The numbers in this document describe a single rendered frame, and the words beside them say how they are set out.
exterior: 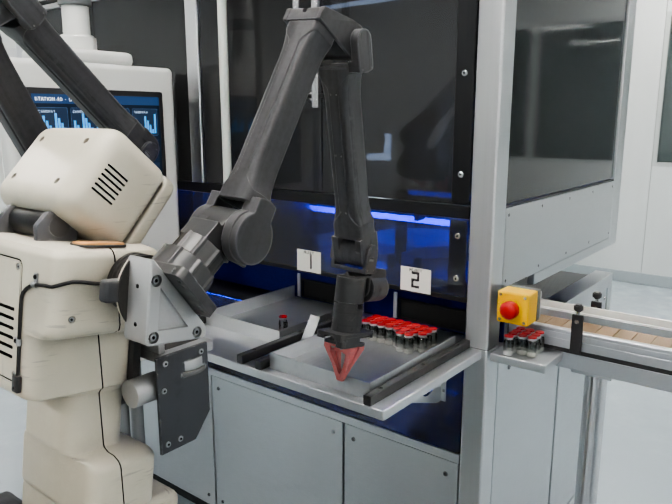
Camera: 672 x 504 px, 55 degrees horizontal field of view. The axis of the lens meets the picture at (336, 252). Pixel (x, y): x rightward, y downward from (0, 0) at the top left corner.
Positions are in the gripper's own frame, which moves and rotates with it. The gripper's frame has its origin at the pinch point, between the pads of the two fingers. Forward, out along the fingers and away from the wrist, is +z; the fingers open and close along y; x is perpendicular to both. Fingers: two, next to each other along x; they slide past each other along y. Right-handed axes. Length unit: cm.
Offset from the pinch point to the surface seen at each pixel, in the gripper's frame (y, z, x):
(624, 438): 209, 56, -11
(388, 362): 18.8, -0.1, 1.0
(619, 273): 504, -2, 69
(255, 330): 12.6, -0.8, 35.5
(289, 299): 43, -4, 52
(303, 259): 36, -17, 42
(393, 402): 3.1, 2.8, -10.6
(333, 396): -1.1, 3.9, 0.4
